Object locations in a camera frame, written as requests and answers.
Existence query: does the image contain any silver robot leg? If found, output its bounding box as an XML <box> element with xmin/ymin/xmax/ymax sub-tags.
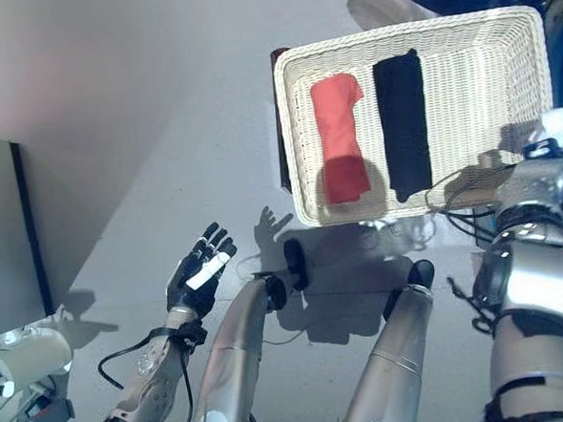
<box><xmin>332</xmin><ymin>258</ymin><xmax>445</xmax><ymax>422</ymax></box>
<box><xmin>185</xmin><ymin>237</ymin><xmax>320</xmax><ymax>422</ymax></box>

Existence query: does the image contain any white wicker basket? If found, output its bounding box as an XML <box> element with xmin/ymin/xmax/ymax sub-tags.
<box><xmin>269</xmin><ymin>4</ymin><xmax>561</xmax><ymax>230</ymax></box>

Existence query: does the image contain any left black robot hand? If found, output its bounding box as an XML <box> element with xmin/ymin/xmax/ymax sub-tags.
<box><xmin>162</xmin><ymin>221</ymin><xmax>243</xmax><ymax>319</ymax></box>

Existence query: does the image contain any right silver robot leg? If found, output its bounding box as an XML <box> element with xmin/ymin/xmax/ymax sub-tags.
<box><xmin>332</xmin><ymin>258</ymin><xmax>445</xmax><ymax>422</ymax></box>

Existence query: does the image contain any dark brown wooden stool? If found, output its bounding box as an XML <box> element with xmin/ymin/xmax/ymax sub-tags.
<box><xmin>269</xmin><ymin>47</ymin><xmax>297</xmax><ymax>193</ymax></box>

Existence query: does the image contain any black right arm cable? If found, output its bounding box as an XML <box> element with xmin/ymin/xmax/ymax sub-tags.
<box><xmin>422</xmin><ymin>162</ymin><xmax>524</xmax><ymax>342</ymax></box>

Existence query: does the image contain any left silver robot leg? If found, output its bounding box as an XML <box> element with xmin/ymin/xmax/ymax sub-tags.
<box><xmin>185</xmin><ymin>237</ymin><xmax>320</xmax><ymax>422</ymax></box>

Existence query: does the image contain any grey board with dark edge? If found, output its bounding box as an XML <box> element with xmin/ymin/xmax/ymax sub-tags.
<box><xmin>0</xmin><ymin>129</ymin><xmax>55</xmax><ymax>337</ymax></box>

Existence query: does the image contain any black cloth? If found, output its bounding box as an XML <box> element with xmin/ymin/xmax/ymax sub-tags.
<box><xmin>370</xmin><ymin>47</ymin><xmax>436</xmax><ymax>205</ymax></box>

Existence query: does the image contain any red cloth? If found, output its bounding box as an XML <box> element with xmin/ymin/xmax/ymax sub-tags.
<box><xmin>308</xmin><ymin>70</ymin><xmax>374</xmax><ymax>206</ymax></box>

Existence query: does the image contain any white rounded device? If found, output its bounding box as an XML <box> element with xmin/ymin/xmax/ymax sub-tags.
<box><xmin>0</xmin><ymin>324</ymin><xmax>78</xmax><ymax>422</ymax></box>

